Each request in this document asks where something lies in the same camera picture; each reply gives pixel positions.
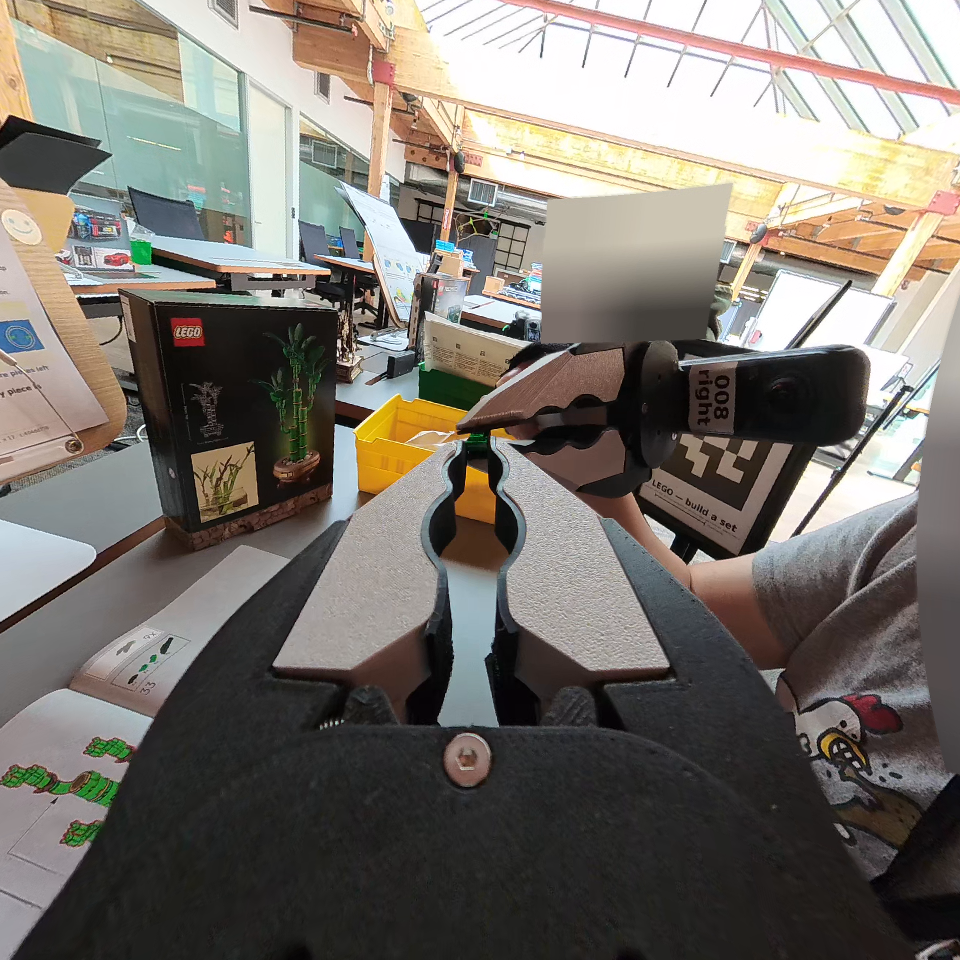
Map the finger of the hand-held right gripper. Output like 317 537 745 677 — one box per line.
517 405 655 499
454 343 630 436

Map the whiteboard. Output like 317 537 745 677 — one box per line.
750 270 897 350

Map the instruction sheet on board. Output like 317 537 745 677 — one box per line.
0 176 127 485

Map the person's right forearm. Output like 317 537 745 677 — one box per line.
592 487 789 670

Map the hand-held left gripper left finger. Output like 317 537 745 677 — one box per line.
272 439 465 727

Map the beige printed box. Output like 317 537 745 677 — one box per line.
422 311 530 380

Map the person's grey printed shirt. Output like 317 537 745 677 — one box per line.
752 491 946 886

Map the black lego set box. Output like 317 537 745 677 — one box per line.
118 288 339 552

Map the white display board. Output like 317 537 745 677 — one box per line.
337 180 429 324

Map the green storage bin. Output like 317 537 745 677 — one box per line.
417 367 500 412

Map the black framed marker sign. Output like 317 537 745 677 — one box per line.
637 431 815 560

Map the yellow storage bin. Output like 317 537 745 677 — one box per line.
354 393 519 525

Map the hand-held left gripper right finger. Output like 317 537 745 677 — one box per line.
482 438 672 727

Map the lego instruction booklet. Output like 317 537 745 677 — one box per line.
0 545 290 960

